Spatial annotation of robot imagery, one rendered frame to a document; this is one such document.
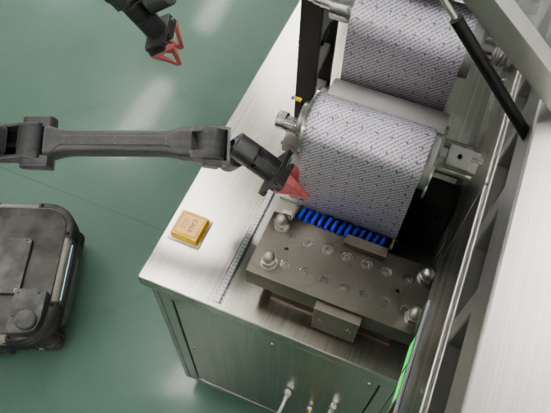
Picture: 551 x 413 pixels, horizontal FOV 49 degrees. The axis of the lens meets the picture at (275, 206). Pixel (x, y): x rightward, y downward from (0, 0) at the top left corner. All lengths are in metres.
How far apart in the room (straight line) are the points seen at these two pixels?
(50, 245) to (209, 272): 1.01
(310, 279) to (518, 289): 0.71
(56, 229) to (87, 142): 1.09
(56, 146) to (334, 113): 0.57
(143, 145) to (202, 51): 1.92
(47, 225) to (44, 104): 0.85
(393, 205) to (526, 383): 0.70
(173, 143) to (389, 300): 0.55
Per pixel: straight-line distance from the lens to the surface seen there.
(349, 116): 1.18
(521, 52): 0.73
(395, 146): 1.16
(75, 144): 1.33
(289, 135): 1.36
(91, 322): 2.45
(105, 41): 3.29
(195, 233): 1.47
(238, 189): 1.56
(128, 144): 1.29
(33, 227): 2.41
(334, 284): 1.30
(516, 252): 0.68
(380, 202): 1.27
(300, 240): 1.34
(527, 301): 0.65
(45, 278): 2.30
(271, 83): 1.78
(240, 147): 1.27
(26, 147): 1.36
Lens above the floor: 2.21
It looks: 59 degrees down
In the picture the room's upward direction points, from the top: 2 degrees clockwise
